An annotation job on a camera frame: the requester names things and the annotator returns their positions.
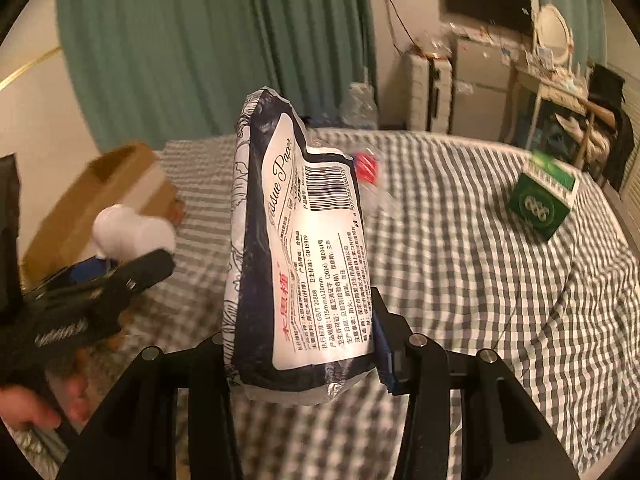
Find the grey checkered bed sheet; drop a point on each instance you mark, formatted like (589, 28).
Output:
(475, 285)

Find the person's left hand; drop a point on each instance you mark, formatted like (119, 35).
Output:
(30, 407)

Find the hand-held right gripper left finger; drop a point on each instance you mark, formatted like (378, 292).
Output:
(200, 375)

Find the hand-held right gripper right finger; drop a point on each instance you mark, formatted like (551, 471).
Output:
(387, 360)

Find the white plastic bottle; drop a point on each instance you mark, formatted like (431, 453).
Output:
(132, 232)

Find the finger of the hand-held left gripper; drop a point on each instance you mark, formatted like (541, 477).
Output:
(145, 270)
(90, 270)

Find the brown cardboard box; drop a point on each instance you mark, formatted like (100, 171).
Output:
(115, 180)

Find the navy white tissue pack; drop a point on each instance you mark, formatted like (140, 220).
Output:
(300, 260)

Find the black wall television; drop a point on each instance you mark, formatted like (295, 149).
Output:
(487, 0)

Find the red snack packet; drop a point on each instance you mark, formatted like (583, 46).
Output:
(366, 166)

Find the green carton box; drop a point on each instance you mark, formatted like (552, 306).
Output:
(542, 200)

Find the white dressing table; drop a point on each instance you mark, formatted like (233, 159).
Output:
(545, 95)

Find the chair with black clothes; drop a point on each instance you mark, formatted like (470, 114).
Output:
(617, 125)

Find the white drawer unit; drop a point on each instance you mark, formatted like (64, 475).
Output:
(427, 95)

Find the round white mirror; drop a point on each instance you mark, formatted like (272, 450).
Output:
(552, 32)

